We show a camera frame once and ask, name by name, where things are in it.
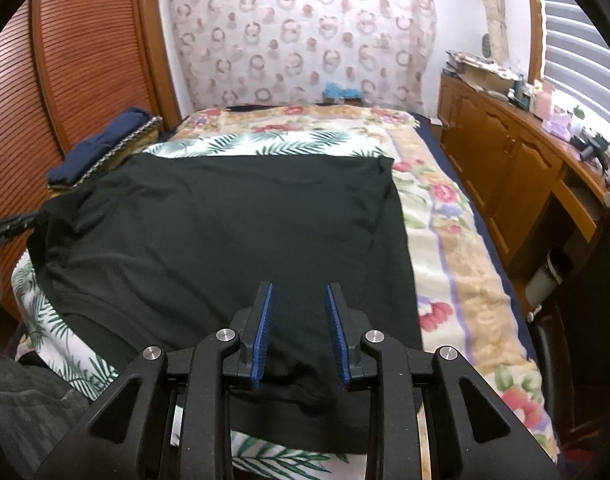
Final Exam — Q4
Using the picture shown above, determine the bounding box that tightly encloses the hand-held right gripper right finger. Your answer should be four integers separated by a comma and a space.
325, 282, 561, 480

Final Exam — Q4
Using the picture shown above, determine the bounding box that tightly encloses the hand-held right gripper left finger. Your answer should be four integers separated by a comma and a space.
35, 281, 276, 480

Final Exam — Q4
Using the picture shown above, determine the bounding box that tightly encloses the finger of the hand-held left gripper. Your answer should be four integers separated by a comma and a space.
0, 214, 38, 252

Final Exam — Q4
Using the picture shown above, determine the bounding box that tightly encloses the black printed T-shirt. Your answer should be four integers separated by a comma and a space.
27, 152, 426, 456

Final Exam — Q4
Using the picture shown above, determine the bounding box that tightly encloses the navy blue folded cloth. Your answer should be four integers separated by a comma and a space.
47, 106, 152, 186

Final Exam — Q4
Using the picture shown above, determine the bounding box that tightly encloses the floral blanket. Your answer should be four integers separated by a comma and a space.
172, 104, 558, 461

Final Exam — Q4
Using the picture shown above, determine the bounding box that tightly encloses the sequined cushion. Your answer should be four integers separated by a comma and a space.
50, 116, 164, 191

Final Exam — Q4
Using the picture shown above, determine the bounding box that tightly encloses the dark grey cloth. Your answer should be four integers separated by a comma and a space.
0, 344, 106, 463

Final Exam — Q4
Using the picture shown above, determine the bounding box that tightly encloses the wooden louvered wardrobe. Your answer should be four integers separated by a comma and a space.
0, 0, 183, 322

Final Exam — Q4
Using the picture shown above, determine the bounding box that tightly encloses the white waste bin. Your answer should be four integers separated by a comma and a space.
525, 250, 574, 319

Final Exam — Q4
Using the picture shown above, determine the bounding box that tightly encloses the wooden cabinet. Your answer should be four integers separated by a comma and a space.
437, 72, 610, 281

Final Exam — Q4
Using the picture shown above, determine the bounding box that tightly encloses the blue plastic bag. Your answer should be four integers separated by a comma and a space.
324, 81, 362, 101

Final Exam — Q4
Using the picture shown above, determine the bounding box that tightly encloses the circle patterned curtain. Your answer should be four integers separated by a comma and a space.
157, 0, 438, 117

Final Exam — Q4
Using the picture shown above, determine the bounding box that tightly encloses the cardboard box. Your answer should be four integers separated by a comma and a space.
455, 57, 519, 94

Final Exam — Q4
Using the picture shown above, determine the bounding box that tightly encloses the clear plastic container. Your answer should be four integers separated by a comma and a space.
547, 110, 572, 139

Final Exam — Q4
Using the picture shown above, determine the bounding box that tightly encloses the pink container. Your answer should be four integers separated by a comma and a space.
532, 82, 556, 119

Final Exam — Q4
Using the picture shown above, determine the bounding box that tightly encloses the black desk device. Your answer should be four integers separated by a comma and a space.
578, 130, 610, 187

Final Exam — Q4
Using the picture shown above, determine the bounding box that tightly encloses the cream curtain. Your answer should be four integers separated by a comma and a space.
472, 0, 509, 62

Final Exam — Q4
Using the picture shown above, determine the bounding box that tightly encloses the white window blind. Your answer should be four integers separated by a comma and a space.
538, 0, 610, 127

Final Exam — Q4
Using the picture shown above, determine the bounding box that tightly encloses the wooden window frame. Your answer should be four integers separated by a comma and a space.
522, 0, 549, 84

